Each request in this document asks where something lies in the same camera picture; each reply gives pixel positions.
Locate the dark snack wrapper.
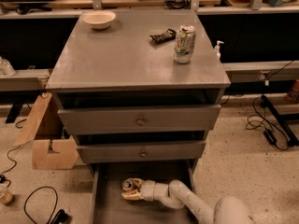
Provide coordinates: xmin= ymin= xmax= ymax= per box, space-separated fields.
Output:
xmin=150 ymin=29 xmax=177 ymax=44

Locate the wooden block stand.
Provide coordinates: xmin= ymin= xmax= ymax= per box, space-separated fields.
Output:
xmin=14 ymin=92 xmax=82 ymax=170

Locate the clear plastic cup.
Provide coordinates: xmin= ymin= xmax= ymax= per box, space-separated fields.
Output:
xmin=0 ymin=184 xmax=13 ymax=204

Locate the black floor cable left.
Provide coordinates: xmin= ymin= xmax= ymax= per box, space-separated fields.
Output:
xmin=23 ymin=186 xmax=69 ymax=224

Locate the grey drawer cabinet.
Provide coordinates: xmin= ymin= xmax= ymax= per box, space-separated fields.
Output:
xmin=45 ymin=9 xmax=231 ymax=173

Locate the white bowl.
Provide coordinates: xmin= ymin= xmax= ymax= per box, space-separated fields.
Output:
xmin=82 ymin=10 xmax=116 ymax=30

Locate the orange bottle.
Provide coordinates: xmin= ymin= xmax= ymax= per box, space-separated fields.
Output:
xmin=286 ymin=80 xmax=299 ymax=102

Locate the grey top drawer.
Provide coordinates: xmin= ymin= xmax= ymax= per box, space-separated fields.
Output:
xmin=58 ymin=105 xmax=221 ymax=135

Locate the grey middle drawer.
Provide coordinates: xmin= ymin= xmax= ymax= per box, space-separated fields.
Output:
xmin=78 ymin=141 xmax=206 ymax=163

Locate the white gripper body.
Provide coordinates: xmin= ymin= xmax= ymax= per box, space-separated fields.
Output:
xmin=140 ymin=180 xmax=156 ymax=202

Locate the grey bottom drawer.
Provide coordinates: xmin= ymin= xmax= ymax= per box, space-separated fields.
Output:
xmin=89 ymin=161 xmax=198 ymax=224

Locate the grey drawer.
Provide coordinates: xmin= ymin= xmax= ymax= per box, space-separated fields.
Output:
xmin=89 ymin=161 xmax=198 ymax=224
xmin=78 ymin=141 xmax=206 ymax=163
xmin=58 ymin=105 xmax=221 ymax=135

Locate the orange soda can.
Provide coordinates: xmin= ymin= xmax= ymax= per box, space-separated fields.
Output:
xmin=121 ymin=179 xmax=135 ymax=192

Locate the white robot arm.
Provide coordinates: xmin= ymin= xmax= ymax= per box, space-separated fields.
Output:
xmin=121 ymin=178 xmax=254 ymax=224

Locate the white pump bottle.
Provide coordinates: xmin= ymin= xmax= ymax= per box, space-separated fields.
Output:
xmin=214 ymin=40 xmax=224 ymax=61

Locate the green white soda can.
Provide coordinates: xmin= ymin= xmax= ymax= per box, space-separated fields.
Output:
xmin=174 ymin=25 xmax=196 ymax=63

